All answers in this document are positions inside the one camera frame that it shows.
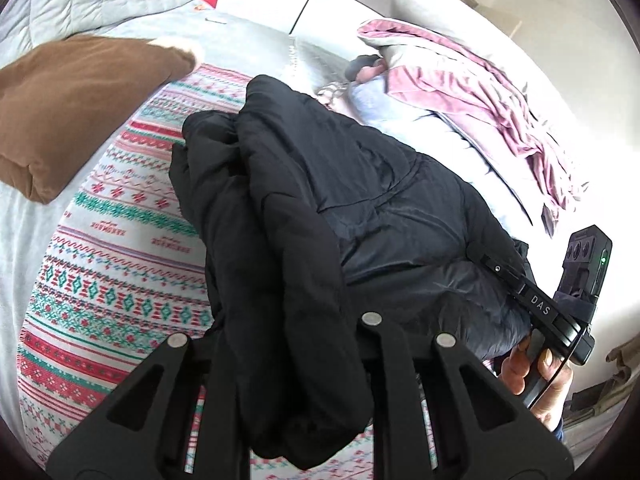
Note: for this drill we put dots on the light blue fluffy garment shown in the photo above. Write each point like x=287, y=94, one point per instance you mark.
x=380, y=102

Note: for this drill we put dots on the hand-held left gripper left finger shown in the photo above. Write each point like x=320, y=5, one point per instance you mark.
x=150, y=410

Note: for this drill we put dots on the black quilted jacket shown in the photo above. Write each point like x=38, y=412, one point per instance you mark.
x=300, y=210

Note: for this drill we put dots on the brown folded fleece garment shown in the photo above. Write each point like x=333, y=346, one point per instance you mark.
x=75, y=110

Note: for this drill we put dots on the dark grey small cloth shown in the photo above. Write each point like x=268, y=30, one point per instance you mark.
x=364, y=66

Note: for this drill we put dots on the pink velvet garment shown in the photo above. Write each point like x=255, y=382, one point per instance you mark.
x=450, y=85

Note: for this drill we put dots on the person's right hand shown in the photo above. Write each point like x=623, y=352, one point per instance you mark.
x=520, y=367

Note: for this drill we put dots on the white bed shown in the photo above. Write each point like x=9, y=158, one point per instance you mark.
x=260, y=45

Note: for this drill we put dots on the small red item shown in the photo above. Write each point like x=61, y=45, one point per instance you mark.
x=208, y=1

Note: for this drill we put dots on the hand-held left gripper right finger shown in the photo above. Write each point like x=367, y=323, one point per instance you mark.
x=450, y=410

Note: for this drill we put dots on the patterned knit blanket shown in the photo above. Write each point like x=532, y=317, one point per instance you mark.
x=100, y=270

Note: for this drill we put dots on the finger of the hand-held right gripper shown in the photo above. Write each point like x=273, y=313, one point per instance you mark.
x=497, y=270

